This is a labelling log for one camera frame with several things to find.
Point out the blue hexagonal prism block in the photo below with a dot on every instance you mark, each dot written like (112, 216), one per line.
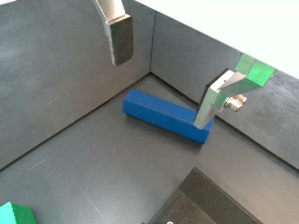
(167, 115)

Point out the green shape sorter base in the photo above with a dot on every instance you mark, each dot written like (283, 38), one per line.
(15, 214)

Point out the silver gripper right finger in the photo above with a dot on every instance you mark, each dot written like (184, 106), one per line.
(224, 91)

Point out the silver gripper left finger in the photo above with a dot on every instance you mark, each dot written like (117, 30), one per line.
(119, 29)

